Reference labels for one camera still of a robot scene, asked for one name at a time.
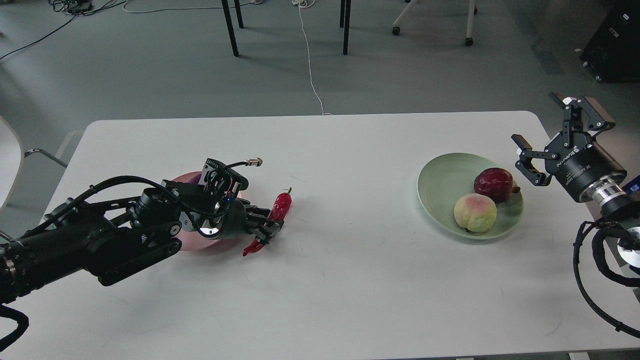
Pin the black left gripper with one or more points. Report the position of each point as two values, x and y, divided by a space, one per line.
244 218

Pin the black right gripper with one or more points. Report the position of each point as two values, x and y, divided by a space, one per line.
573 156

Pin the red chili pepper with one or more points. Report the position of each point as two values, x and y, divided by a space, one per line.
276 216

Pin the red pomegranate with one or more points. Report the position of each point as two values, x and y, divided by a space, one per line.
495 183

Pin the green pink peach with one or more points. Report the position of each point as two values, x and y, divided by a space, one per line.
476 213

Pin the purple eggplant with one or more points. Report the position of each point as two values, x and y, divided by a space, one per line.
190 187

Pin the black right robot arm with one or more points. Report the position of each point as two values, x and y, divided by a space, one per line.
619 220

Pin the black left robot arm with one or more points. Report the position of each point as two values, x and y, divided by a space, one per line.
126 224

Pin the pink plate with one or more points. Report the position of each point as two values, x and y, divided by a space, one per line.
192 240

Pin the black equipment case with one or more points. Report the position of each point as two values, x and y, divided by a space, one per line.
613 52

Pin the light green plate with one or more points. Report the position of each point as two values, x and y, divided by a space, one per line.
448 177

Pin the white rolling chair base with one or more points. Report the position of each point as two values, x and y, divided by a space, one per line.
414 18

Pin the black table leg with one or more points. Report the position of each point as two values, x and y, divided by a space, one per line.
239 14
230 27
346 28
342 13

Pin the black table leg rear left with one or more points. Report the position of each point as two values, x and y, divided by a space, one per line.
239 14

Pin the black table leg rear right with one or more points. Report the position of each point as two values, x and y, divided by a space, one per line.
342 13

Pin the white chair at left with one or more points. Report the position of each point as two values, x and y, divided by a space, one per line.
12 156

